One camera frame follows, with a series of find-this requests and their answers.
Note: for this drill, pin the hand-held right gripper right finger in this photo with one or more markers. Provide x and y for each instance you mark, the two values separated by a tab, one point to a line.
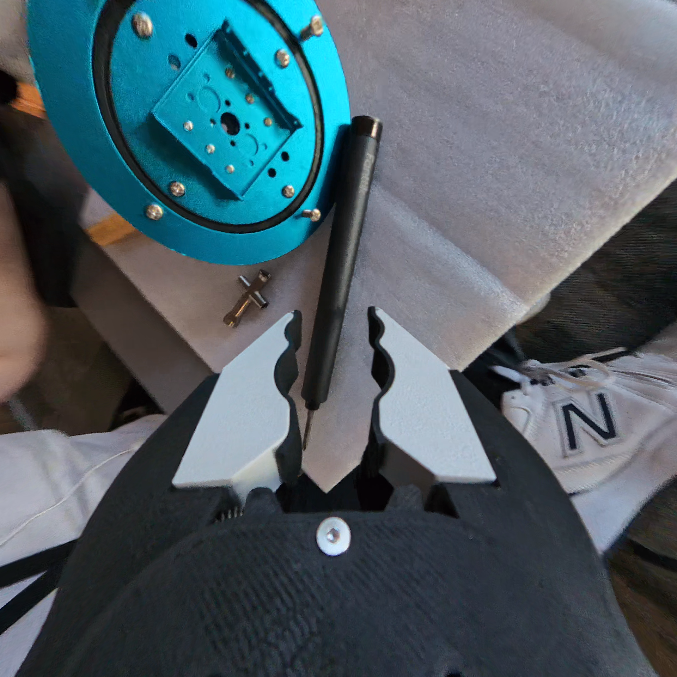
428	423

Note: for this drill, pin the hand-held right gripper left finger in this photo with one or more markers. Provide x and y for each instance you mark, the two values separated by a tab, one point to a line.
238	423

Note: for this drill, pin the black precision screwdriver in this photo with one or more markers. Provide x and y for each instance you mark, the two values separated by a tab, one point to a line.
346	238

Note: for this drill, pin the blue round metal plate assembly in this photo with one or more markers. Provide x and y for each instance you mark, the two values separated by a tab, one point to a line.
69	106

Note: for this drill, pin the person's left forearm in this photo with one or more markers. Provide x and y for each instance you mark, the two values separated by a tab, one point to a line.
18	338

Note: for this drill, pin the metal cross wrench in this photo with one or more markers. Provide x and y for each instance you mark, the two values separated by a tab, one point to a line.
248	299

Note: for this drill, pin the white sneaker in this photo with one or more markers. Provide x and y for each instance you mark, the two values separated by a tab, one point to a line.
634	423

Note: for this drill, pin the yellow plastic pry tool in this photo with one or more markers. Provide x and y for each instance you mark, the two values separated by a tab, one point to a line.
111	230

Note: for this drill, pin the white foam sheet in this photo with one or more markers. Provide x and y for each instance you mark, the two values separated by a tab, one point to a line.
476	158

